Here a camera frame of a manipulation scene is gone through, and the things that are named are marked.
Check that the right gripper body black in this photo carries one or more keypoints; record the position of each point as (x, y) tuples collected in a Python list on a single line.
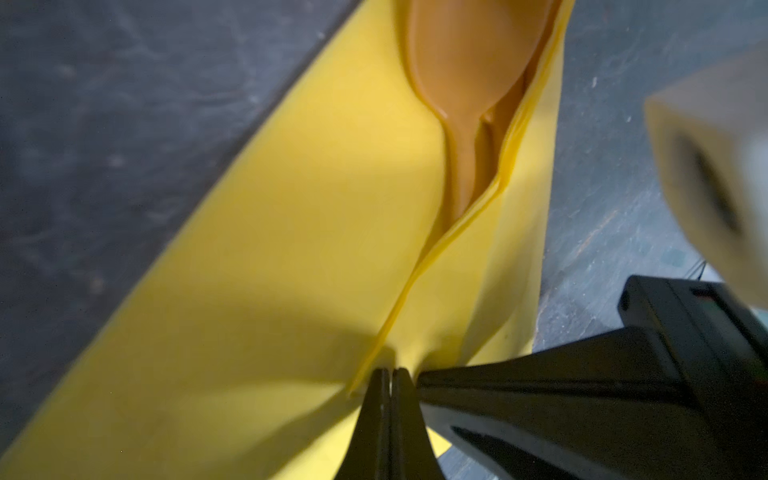
[(720, 348)]

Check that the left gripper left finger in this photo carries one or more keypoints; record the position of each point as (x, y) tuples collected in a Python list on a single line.
[(368, 453)]

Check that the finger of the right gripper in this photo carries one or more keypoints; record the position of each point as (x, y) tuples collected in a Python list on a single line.
[(613, 406)]

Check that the orange plastic spoon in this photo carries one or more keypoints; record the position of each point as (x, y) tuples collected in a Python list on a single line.
[(463, 57)]

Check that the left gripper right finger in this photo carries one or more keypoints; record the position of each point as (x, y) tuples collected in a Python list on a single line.
[(412, 456)]

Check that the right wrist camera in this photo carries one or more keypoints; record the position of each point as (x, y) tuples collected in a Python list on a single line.
[(708, 134)]

